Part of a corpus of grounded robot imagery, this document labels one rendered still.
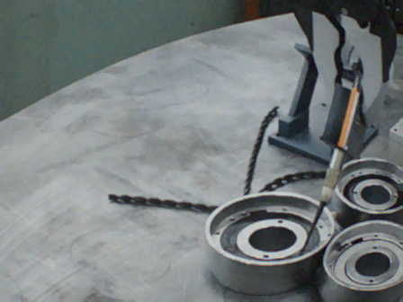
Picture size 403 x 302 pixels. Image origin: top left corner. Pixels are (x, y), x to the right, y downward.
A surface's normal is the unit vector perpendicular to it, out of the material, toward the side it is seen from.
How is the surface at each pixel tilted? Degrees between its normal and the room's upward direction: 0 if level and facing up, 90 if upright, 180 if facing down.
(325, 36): 90
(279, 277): 90
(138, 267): 0
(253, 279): 90
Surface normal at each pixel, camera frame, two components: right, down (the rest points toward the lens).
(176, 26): 0.75, 0.32
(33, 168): 0.01, -0.88
